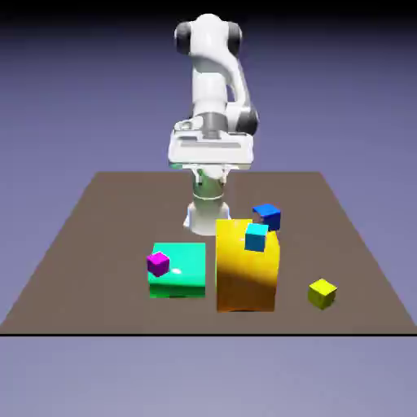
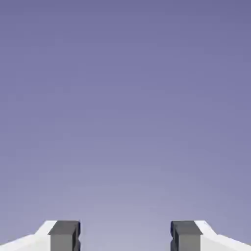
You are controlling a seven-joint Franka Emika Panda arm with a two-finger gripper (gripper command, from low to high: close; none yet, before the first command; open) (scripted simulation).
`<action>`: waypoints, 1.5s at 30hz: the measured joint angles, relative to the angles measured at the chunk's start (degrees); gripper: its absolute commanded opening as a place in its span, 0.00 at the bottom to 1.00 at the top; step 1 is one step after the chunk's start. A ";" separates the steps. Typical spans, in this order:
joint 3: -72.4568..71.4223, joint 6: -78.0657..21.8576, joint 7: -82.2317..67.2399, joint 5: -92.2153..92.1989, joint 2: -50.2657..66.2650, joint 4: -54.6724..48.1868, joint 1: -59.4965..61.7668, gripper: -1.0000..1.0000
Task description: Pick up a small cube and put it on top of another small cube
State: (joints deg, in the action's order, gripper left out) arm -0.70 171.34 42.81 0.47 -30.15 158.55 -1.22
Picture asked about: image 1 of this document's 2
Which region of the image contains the large green box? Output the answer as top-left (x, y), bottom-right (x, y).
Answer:
top-left (147, 242), bottom-right (207, 299)

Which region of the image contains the small blue cube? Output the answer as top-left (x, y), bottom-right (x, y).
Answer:
top-left (252, 203), bottom-right (282, 232)

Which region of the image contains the large orange box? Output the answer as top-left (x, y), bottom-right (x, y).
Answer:
top-left (215, 218), bottom-right (281, 314)

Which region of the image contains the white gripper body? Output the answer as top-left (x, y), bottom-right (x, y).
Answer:
top-left (167, 129), bottom-right (255, 171)

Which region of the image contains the small magenta cube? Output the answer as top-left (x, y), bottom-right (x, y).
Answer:
top-left (146, 251), bottom-right (171, 278)

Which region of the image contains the small yellow cube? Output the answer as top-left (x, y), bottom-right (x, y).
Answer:
top-left (307, 278), bottom-right (338, 310)

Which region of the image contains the small cyan cube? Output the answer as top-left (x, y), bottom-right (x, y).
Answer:
top-left (244, 222), bottom-right (270, 253)

